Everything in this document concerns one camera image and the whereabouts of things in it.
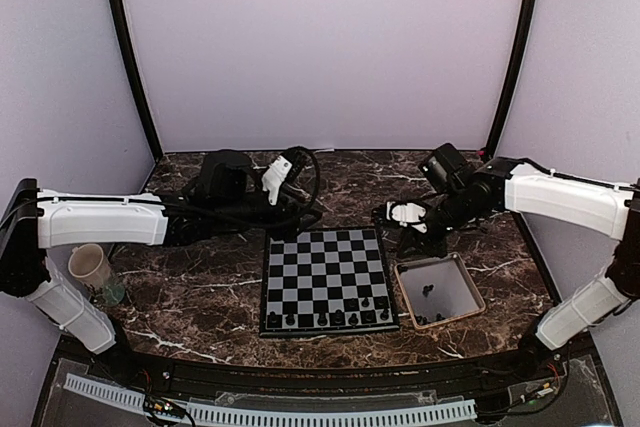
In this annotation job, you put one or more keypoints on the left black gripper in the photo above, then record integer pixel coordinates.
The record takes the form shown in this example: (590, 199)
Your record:
(285, 225)

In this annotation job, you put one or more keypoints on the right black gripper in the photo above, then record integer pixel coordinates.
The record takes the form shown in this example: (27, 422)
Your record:
(425, 245)

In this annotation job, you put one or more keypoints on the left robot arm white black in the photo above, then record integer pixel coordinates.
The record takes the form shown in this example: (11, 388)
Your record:
(37, 220)

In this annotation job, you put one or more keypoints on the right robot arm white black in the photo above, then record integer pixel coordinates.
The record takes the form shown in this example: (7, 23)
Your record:
(522, 186)

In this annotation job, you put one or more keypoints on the black grey chess board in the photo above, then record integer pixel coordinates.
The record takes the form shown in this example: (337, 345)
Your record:
(316, 272)

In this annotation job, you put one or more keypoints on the small green circuit board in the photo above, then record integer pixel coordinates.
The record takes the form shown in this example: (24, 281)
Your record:
(161, 407)

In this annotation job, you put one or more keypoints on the wooden tray with dark base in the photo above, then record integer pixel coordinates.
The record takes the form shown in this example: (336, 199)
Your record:
(455, 295)

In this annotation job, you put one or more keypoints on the beige paper cup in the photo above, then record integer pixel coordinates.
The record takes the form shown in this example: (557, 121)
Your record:
(89, 265)

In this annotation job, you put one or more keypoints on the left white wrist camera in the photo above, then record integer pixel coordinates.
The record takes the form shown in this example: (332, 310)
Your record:
(276, 174)

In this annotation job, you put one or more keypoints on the black front rail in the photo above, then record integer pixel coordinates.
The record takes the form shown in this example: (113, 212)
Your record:
(176, 375)

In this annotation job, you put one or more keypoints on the white slotted cable duct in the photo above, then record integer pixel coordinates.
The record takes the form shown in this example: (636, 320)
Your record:
(202, 414)

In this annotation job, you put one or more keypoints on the left black frame post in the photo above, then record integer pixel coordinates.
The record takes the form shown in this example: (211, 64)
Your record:
(119, 19)

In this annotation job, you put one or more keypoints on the black frame post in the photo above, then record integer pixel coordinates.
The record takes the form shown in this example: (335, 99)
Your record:
(119, 19)
(512, 74)

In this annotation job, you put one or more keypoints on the right black frame post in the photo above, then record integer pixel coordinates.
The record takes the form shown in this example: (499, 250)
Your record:
(512, 74)

